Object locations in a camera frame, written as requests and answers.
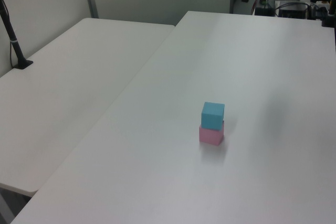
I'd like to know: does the pink foam cube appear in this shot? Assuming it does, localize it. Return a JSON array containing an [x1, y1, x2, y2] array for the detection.
[[198, 120, 225, 146]]

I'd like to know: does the black electronics box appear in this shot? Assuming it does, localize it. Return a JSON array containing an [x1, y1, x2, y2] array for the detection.
[[278, 2, 309, 20]]

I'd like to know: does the small black box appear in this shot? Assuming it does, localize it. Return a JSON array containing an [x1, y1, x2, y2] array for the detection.
[[255, 6, 275, 17]]

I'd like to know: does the black camera stand pole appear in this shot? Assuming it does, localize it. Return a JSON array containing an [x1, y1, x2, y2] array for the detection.
[[0, 0, 34, 71]]

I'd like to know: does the blue foam cube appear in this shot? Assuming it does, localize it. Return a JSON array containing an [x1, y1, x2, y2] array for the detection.
[[200, 101, 226, 131]]

